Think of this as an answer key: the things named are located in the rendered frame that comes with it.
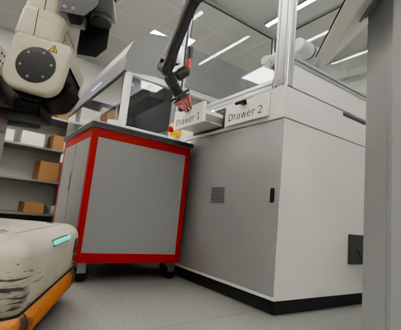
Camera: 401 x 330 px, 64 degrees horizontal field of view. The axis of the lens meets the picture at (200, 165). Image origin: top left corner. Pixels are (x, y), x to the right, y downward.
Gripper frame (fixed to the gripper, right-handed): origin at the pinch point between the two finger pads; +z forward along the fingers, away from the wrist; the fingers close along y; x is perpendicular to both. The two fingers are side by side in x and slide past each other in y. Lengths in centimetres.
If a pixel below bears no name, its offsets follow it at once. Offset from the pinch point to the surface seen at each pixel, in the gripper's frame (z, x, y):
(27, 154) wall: -27, 414, -14
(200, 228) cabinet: 55, 0, -32
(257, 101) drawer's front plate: 10.0, -36.4, 10.1
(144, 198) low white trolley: 26, 14, -43
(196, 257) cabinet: 65, 2, -43
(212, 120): 10.4, -9.7, 2.9
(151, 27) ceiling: -80, 244, 186
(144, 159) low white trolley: 9.5, 14.3, -30.4
